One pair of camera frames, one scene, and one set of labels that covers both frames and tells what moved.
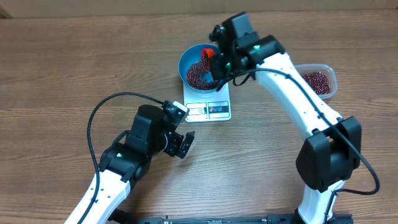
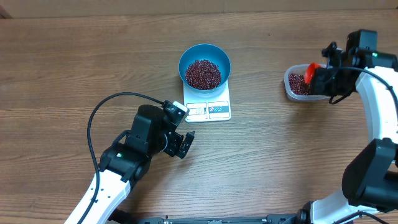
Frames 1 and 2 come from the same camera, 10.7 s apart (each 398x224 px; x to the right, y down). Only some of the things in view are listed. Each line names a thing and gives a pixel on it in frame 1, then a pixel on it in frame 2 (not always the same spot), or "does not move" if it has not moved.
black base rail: (124, 218) does not move
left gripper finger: (186, 144) does not move
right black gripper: (217, 68) -> (317, 88)
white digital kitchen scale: (214, 106) does not move
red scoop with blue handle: (206, 54) -> (310, 71)
